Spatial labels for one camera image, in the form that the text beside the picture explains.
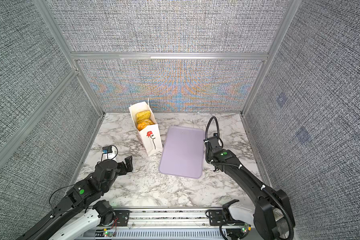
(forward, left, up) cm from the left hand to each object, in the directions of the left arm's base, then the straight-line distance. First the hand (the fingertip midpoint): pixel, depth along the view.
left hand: (125, 158), depth 74 cm
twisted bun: (+27, -7, +3) cm, 28 cm away
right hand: (+6, -48, -7) cm, 48 cm away
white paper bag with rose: (+14, -11, -1) cm, 18 cm away
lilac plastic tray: (+14, -30, -19) cm, 39 cm away
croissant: (+19, -8, +5) cm, 21 cm away
